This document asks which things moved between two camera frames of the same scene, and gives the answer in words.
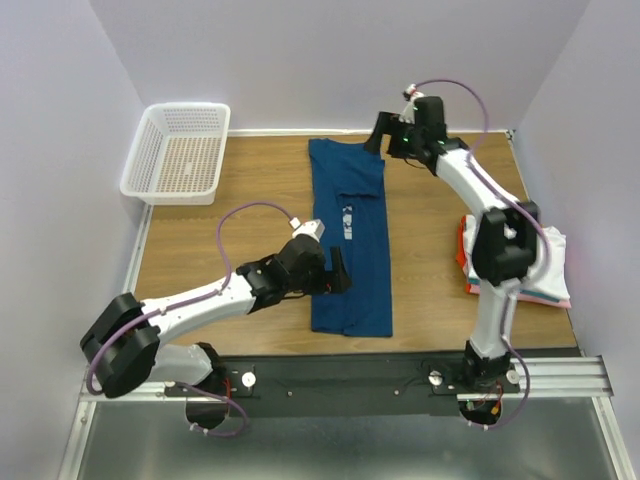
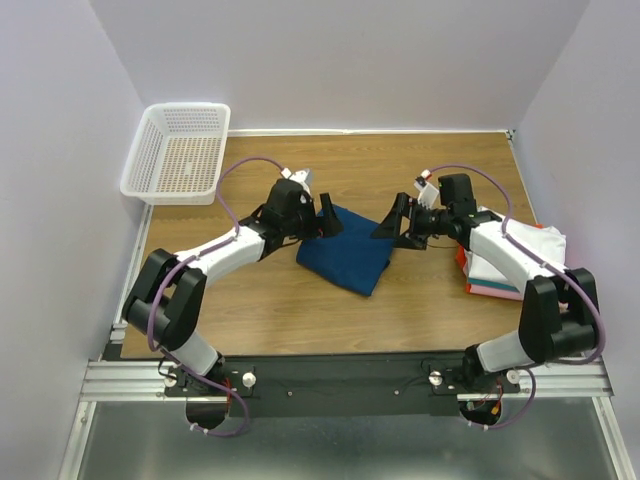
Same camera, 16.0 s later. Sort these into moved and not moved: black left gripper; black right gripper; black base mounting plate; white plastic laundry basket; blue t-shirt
Moved: black right gripper; black left gripper; blue t-shirt
Not moved: black base mounting plate; white plastic laundry basket
